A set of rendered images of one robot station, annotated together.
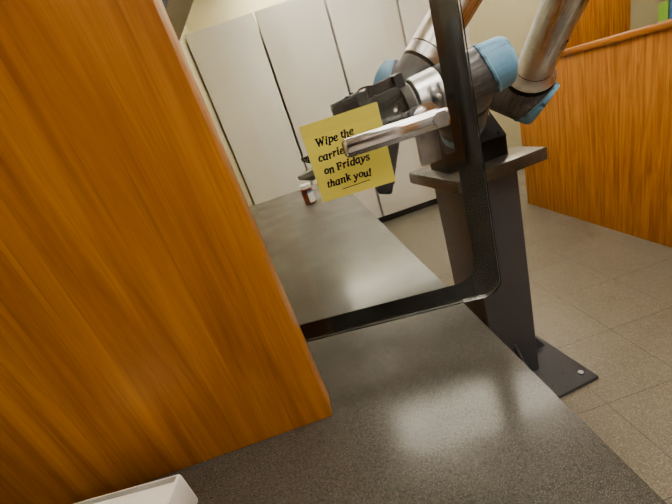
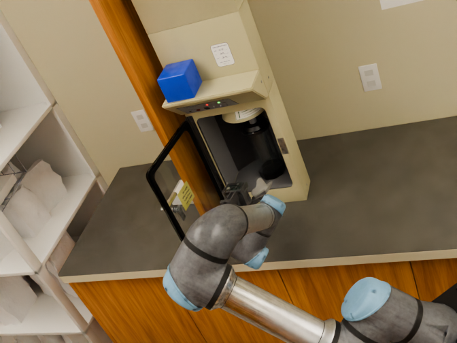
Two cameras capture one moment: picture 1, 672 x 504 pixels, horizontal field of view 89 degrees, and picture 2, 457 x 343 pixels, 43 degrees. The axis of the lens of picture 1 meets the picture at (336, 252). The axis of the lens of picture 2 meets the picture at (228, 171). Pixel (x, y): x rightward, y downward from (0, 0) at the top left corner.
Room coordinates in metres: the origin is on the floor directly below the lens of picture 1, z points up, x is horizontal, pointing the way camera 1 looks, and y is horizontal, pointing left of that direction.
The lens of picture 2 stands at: (1.30, -1.42, 2.30)
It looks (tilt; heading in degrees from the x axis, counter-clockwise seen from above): 33 degrees down; 119
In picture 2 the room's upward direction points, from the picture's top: 24 degrees counter-clockwise
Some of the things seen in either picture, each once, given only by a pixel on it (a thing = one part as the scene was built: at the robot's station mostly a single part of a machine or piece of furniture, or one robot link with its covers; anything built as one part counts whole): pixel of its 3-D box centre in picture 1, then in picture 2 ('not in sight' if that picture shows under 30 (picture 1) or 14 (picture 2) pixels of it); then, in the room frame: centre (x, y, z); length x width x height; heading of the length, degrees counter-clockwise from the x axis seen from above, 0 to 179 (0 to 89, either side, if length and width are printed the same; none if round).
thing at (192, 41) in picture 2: not in sight; (240, 103); (0.52, 0.28, 1.33); 0.32 x 0.25 x 0.77; 1
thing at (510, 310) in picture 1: (489, 281); not in sight; (1.15, -0.54, 0.45); 0.48 x 0.48 x 0.90; 8
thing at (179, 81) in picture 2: not in sight; (179, 80); (0.43, 0.10, 1.56); 0.10 x 0.10 x 0.09; 1
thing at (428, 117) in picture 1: (394, 130); not in sight; (0.31, -0.08, 1.20); 0.10 x 0.05 x 0.03; 82
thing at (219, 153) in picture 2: not in sight; (251, 133); (0.52, 0.28, 1.19); 0.26 x 0.24 x 0.35; 1
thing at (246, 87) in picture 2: not in sight; (215, 100); (0.52, 0.10, 1.46); 0.32 x 0.11 x 0.10; 1
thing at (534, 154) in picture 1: (470, 166); not in sight; (1.15, -0.54, 0.92); 0.32 x 0.32 x 0.04; 8
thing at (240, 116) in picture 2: not in sight; (242, 102); (0.54, 0.26, 1.34); 0.18 x 0.18 x 0.05
